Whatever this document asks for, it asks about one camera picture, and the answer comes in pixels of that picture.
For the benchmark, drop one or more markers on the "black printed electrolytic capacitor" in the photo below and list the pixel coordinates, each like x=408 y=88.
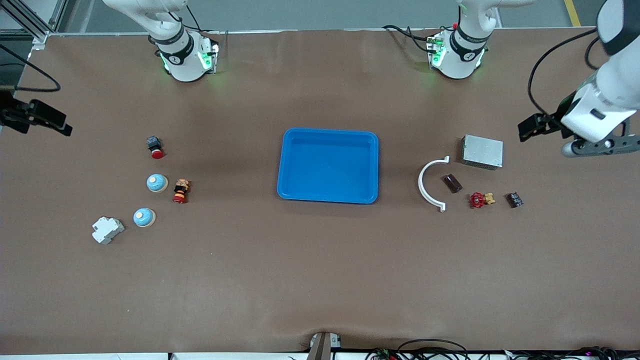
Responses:
x=514 y=199

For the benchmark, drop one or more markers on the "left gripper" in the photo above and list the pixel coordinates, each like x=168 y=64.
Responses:
x=551 y=121

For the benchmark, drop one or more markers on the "blue plastic tray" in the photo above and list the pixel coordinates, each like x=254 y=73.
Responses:
x=325 y=170

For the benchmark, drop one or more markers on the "dark brown electrolytic capacitor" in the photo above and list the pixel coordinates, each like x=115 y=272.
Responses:
x=452 y=183

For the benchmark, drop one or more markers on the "white curved plastic clamp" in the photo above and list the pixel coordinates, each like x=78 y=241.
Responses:
x=422 y=187

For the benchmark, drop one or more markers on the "white circuit breaker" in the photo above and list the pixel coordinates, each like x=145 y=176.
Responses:
x=107 y=230

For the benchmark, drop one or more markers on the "silver metal power supply box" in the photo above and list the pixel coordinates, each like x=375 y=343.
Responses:
x=482 y=151

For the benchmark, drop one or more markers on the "blue bell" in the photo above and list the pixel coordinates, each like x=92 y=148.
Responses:
x=157 y=183
x=144 y=217

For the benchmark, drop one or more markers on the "aluminium frame post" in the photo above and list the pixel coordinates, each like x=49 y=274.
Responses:
x=35 y=30

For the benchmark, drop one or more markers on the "brown table cover mat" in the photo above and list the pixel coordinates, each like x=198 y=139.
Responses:
x=320 y=280

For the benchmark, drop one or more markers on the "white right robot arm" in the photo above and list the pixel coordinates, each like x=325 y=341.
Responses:
x=185 y=65

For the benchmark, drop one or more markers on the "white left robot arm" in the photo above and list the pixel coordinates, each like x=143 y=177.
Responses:
x=457 y=62

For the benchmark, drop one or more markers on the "red push button black body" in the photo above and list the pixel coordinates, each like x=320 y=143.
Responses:
x=155 y=147

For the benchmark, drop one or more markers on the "grey metal bracket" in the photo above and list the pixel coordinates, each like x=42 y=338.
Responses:
x=322 y=346

